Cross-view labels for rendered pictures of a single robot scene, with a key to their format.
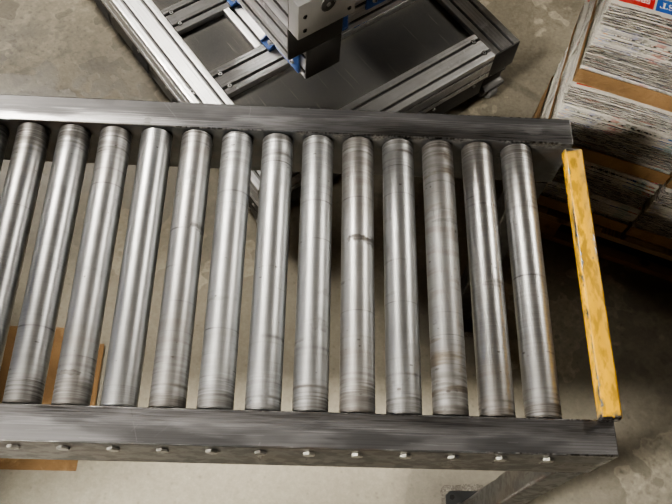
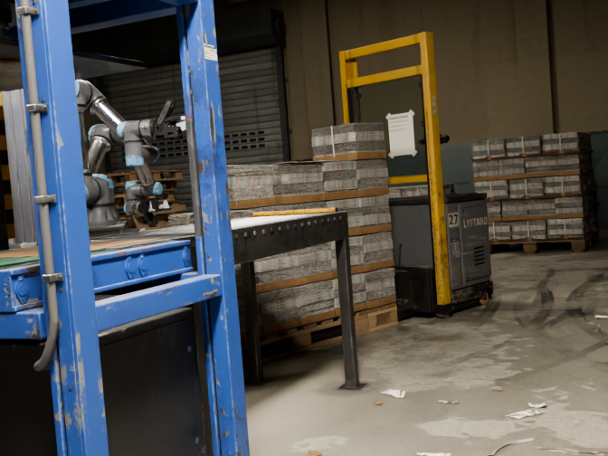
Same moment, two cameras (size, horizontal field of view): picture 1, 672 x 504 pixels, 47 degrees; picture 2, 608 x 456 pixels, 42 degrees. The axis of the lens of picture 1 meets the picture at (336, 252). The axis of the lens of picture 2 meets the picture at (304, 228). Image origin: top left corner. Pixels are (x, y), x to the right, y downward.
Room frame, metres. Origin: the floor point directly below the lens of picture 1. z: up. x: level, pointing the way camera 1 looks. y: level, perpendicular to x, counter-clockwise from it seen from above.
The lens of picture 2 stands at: (-1.42, 2.74, 0.93)
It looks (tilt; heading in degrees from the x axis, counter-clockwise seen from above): 3 degrees down; 301
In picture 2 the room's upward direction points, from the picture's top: 4 degrees counter-clockwise
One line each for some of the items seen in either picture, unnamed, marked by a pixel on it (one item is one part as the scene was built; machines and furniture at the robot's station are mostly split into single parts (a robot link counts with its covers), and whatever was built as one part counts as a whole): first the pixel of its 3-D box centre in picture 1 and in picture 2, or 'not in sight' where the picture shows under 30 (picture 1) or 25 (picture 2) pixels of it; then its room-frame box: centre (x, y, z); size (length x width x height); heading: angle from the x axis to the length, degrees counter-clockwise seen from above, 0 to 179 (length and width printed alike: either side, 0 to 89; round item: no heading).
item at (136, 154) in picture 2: not in sight; (136, 154); (0.90, 0.24, 1.12); 0.11 x 0.08 x 0.11; 107
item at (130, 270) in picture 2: not in sight; (23, 271); (0.37, 1.30, 0.75); 0.70 x 0.65 x 0.10; 95
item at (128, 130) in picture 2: not in sight; (131, 130); (0.89, 0.25, 1.21); 0.11 x 0.08 x 0.09; 17
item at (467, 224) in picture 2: not in sight; (431, 251); (0.73, -2.52, 0.40); 0.69 x 0.55 x 0.80; 166
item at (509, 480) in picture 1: (508, 492); (346, 312); (0.28, -0.38, 0.34); 0.06 x 0.06 x 0.68; 5
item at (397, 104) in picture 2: not in sight; (391, 128); (0.81, -2.18, 1.28); 0.57 x 0.01 x 0.65; 166
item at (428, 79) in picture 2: not in sight; (432, 169); (0.49, -2.09, 0.97); 0.09 x 0.09 x 1.75; 76
